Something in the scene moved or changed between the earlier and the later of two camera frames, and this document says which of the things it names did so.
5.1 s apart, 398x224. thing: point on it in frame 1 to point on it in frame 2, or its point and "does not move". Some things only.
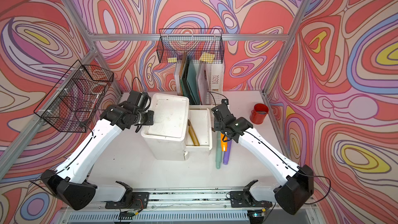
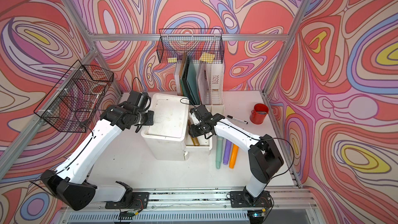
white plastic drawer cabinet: x=167 y=136 does not move
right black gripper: x=217 y=127 to x=193 y=131
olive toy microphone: x=193 y=135 does not move
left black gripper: x=151 y=119 does not move
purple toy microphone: x=227 y=154 does not move
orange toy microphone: x=224 y=144 to x=233 y=156
